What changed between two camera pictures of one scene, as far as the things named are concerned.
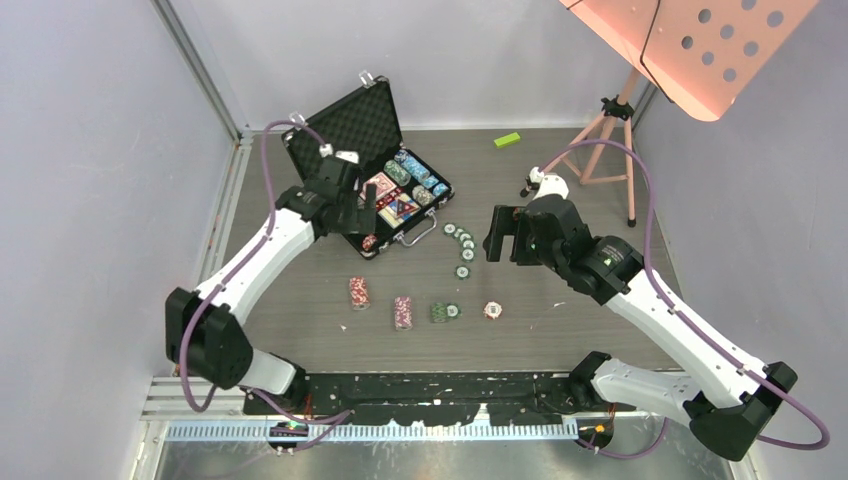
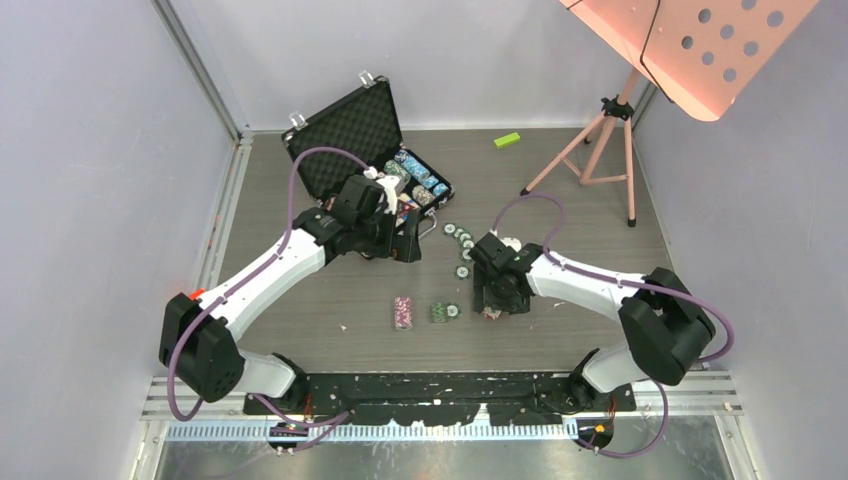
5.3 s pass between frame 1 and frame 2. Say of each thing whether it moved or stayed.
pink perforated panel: stayed
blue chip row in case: stayed
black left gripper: moved
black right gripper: moved
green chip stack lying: stayed
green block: stayed
